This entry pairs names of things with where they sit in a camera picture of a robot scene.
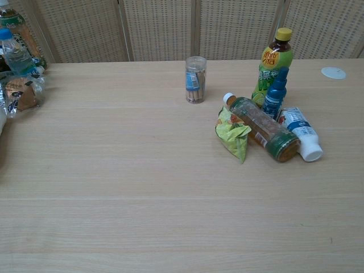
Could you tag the woven folding screen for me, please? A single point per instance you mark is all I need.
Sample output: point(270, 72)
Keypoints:
point(182, 28)

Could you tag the blue-capped water bottle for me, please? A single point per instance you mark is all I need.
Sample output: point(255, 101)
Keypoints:
point(17, 54)

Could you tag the green-label orange drink bottle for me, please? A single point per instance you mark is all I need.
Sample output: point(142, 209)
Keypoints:
point(24, 37)

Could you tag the clear jar of biscuit sticks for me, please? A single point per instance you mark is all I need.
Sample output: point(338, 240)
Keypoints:
point(195, 81)

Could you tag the white-capped amber tea bottle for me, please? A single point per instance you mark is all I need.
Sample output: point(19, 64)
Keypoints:
point(264, 128)

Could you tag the small blue spray bottle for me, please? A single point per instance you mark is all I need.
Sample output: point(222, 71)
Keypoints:
point(274, 96)

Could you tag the plastic-wrapped brown bread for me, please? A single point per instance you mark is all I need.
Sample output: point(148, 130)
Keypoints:
point(21, 94)

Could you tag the green crumpled snack bag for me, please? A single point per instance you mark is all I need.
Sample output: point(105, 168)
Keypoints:
point(234, 133)

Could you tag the yellow-capped lemon tea bottle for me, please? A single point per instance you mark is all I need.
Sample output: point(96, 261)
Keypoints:
point(270, 71)

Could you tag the white bottle with blue label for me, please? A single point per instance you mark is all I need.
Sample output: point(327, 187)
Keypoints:
point(302, 130)

